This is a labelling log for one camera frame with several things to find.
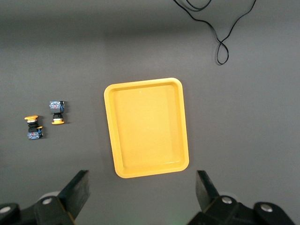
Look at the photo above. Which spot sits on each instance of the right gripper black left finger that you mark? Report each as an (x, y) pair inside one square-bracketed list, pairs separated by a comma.
[(75, 197)]

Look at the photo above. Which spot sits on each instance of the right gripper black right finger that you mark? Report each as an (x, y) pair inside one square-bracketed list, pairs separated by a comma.
[(207, 197)]

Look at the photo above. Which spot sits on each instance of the yellow mushroom push button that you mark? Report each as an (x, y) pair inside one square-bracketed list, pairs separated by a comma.
[(32, 128), (56, 107)]

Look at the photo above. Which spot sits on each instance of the yellow plastic tray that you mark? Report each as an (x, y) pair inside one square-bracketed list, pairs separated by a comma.
[(146, 129)]

